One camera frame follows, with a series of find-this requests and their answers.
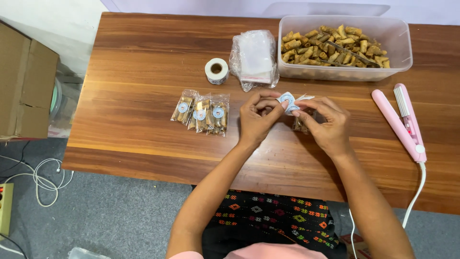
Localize person's right hand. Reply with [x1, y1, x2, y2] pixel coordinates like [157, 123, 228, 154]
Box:
[292, 96, 354, 156]

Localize person's left hand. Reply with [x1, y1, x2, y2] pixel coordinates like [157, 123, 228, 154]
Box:
[239, 90, 289, 147]

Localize white sticker strip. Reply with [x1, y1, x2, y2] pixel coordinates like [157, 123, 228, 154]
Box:
[276, 92, 315, 116]

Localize clear snack packet without sticker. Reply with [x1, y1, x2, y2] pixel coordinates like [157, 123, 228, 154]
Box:
[292, 110, 317, 135]

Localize clear snack packet with sticker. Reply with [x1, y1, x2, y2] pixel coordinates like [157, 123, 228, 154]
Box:
[170, 89, 199, 126]
[195, 94, 213, 134]
[187, 99, 202, 131]
[207, 94, 230, 137]

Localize bag of clear plastic pouches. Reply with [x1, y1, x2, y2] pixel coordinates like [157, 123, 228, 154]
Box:
[229, 30, 280, 92]

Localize white sticker roll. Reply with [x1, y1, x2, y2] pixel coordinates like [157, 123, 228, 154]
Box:
[205, 58, 230, 85]

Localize metal tongs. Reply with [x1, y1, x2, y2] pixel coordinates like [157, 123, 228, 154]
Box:
[320, 40, 381, 68]

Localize pink mini heat sealer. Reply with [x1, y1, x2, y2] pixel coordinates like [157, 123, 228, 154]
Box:
[371, 83, 427, 163]

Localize heap of fried snack rolls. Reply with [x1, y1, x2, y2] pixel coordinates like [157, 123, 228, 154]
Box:
[281, 24, 391, 69]

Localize black patterned skirt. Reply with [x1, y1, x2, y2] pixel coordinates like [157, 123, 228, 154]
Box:
[192, 185, 347, 259]

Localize wooden table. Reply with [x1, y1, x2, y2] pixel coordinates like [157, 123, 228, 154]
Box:
[61, 12, 460, 216]

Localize clear plastic container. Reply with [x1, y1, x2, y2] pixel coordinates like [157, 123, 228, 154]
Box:
[277, 15, 413, 82]

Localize red and white carton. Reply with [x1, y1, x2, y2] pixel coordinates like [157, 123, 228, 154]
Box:
[339, 234, 372, 259]

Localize pink shirt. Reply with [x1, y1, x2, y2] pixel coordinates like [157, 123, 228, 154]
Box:
[169, 242, 328, 259]

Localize clear plastic tub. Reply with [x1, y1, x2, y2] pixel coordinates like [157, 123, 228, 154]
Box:
[48, 74, 84, 139]

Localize brown cardboard box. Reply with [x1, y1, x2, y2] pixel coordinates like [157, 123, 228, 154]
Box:
[0, 20, 60, 141]

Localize yellow power strip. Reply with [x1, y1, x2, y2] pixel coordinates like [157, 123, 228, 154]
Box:
[0, 183, 14, 238]

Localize white sealer power cord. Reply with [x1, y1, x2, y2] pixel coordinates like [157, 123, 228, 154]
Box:
[402, 162, 427, 229]

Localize white charging cable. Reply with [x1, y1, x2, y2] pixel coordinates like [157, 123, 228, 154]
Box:
[0, 155, 75, 208]

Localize black cable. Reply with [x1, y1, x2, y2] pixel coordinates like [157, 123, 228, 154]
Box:
[0, 140, 31, 180]

